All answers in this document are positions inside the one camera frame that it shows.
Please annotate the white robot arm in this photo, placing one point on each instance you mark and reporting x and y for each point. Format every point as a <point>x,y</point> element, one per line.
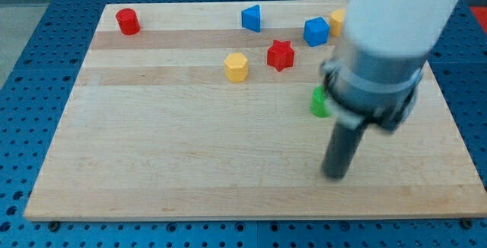
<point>376,67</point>

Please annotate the yellow block behind arm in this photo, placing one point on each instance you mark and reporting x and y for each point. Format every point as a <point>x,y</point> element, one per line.
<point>336,21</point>

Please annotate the red star block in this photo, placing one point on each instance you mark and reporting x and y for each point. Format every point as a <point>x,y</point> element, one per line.
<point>280,55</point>

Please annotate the yellow hexagon block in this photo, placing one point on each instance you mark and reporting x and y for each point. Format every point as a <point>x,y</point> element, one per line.
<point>236,67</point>

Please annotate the wooden board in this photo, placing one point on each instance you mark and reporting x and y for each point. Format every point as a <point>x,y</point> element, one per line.
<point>154,131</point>

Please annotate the green cylinder block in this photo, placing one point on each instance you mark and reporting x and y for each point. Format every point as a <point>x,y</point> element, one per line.
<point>317,105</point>

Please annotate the blue triangle block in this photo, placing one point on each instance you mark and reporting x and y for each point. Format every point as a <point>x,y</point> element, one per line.
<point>251,18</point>

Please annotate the dark cylindrical pointer tool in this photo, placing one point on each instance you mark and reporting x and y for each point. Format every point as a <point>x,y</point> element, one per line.
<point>341,149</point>

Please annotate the blue pentagon block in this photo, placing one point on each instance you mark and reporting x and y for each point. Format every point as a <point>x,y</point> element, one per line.
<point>316,31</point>

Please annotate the red cylinder block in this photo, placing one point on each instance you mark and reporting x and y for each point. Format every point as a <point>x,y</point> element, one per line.
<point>128,21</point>

